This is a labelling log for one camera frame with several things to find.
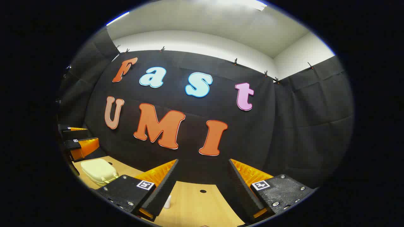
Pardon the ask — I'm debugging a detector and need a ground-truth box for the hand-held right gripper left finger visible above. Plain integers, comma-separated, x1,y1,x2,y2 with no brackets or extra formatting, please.
95,159,179,222

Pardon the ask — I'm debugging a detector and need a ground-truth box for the ceiling light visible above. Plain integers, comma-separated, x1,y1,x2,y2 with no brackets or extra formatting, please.
218,0,267,12

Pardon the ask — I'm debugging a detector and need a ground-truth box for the pale yellow suitcase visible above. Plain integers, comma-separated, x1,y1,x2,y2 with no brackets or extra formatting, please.
80,159,119,186

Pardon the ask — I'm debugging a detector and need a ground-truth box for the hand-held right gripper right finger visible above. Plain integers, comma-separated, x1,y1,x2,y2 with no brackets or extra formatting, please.
228,159,317,223

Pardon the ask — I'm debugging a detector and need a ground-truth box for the black backdrop cloth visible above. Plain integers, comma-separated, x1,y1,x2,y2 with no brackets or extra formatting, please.
57,28,354,189

